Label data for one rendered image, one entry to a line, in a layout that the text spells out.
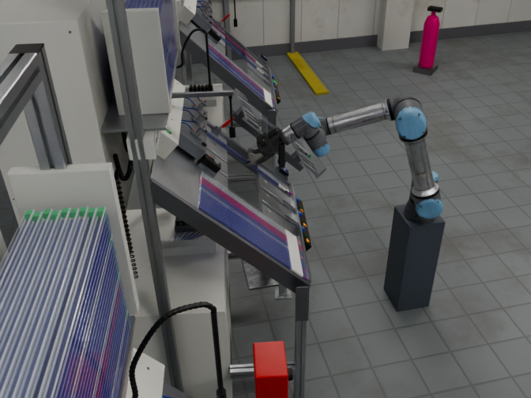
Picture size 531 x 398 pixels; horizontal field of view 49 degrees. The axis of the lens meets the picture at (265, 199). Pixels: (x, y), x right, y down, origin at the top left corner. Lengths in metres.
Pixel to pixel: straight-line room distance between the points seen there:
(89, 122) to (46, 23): 0.30
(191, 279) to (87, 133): 0.82
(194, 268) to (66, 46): 1.09
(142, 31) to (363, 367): 1.83
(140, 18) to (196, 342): 1.23
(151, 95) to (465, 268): 2.22
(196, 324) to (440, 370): 1.22
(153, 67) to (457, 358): 1.97
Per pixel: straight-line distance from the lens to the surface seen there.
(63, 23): 1.68
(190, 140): 2.13
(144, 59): 1.78
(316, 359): 2.85
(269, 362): 1.82
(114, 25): 1.61
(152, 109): 1.84
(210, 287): 2.30
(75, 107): 1.76
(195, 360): 2.40
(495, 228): 3.83
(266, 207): 2.34
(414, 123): 2.37
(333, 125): 2.54
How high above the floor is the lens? 2.18
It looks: 34 degrees down
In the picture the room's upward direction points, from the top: 1 degrees counter-clockwise
